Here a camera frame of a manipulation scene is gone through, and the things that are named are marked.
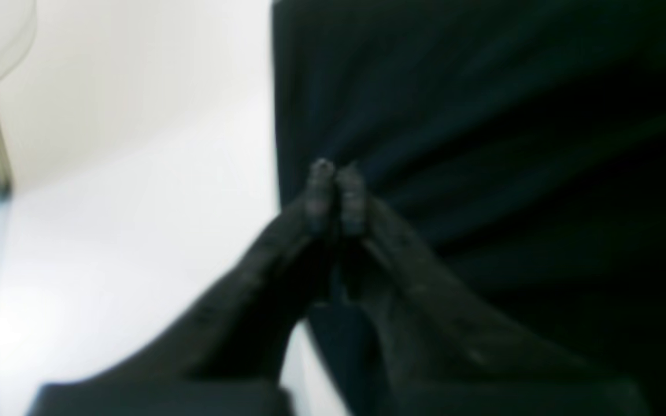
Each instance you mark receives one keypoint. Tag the black graphic t-shirt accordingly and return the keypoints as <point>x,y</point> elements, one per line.
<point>524,140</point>

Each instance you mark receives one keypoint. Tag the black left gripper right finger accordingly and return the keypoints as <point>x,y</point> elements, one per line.
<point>446,351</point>

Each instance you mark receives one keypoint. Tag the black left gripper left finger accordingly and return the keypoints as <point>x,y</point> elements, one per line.
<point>223,355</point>

